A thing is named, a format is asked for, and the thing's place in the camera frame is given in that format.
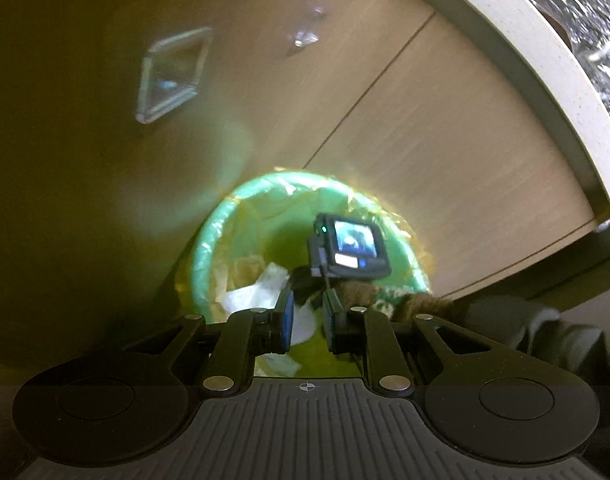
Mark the wooden cabinet door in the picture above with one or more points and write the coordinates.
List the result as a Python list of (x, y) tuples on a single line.
[(85, 170), (460, 160)]

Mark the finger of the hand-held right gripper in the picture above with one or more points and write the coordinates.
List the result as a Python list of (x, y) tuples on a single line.
[(305, 285)]

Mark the green trash bin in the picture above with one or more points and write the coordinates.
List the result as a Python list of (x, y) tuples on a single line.
[(205, 260)]

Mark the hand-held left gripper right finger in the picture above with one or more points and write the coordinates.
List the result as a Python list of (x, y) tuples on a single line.
[(329, 322)]

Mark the clear square plastic piece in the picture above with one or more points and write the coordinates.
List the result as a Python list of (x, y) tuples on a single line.
[(170, 75)]

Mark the white tissue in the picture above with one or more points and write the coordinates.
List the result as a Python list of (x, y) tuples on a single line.
[(255, 292)]

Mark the clear small plastic piece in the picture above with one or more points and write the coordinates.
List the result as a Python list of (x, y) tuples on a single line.
[(305, 37)]

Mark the yellow bin liner bag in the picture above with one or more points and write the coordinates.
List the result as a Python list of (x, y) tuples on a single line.
[(280, 247)]

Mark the person's grey clothing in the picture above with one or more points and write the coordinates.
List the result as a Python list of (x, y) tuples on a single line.
[(535, 325)]

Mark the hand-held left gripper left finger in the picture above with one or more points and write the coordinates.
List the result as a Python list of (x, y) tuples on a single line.
[(287, 325)]

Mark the plastic-wrapped black oven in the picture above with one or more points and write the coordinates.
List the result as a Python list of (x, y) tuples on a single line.
[(585, 10)]

